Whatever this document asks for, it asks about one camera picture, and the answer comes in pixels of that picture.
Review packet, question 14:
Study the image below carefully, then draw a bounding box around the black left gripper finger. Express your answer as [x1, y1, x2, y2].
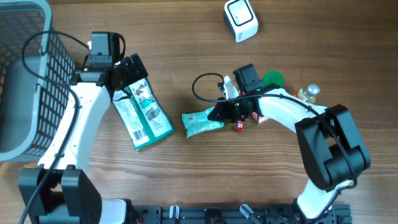
[130, 54, 148, 82]
[119, 57, 140, 88]

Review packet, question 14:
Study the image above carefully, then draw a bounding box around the red Nescafe coffee sachet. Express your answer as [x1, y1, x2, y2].
[234, 121, 244, 133]

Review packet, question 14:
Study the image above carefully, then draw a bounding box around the green 3M gloves package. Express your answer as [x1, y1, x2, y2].
[113, 78, 175, 151]

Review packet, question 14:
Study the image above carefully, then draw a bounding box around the white wet wipe sachet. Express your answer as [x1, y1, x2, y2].
[182, 106, 224, 138]

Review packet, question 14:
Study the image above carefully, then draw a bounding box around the yellow oil bottle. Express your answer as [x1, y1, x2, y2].
[295, 84, 320, 104]

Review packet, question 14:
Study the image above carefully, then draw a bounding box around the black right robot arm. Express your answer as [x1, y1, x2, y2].
[208, 64, 371, 223]

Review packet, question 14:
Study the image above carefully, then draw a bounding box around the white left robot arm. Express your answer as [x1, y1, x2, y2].
[19, 32, 147, 223]

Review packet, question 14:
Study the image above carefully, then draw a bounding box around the white barcode scanner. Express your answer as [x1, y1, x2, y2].
[223, 0, 259, 43]

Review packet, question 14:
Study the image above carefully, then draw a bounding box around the dark grey plastic basket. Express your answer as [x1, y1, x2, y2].
[1, 1, 75, 162]

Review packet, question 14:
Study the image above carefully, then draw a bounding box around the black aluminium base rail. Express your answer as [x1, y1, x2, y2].
[124, 203, 353, 224]

